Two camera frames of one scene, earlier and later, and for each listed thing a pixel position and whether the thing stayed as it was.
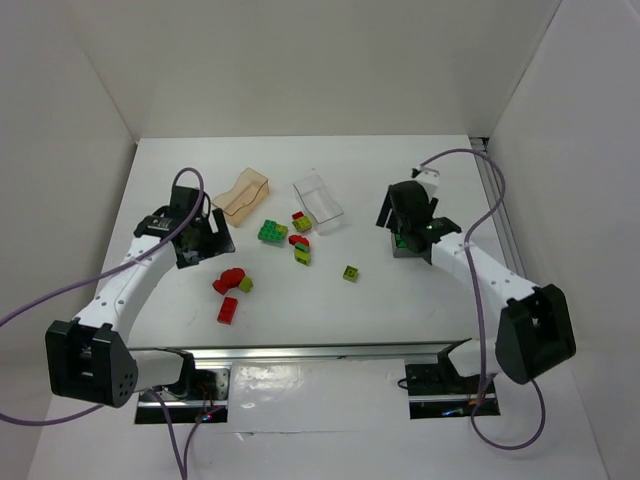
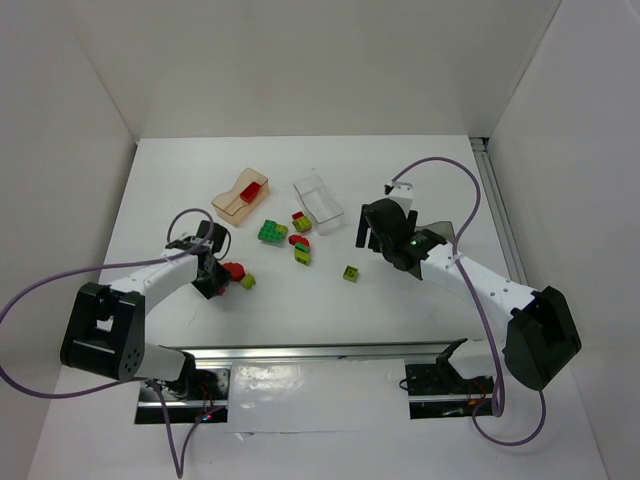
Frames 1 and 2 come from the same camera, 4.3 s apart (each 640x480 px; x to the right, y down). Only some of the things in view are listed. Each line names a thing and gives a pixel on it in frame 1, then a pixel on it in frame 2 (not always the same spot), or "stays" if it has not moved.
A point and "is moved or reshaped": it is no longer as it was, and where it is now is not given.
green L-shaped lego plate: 269,233 stays
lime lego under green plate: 283,229 stays
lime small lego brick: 246,284 is moved or reshaped
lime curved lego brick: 302,257 stays
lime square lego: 350,273 stays
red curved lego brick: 294,238 stays
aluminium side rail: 492,189 stays
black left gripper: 206,245 → 212,282
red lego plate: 227,310 → 250,192
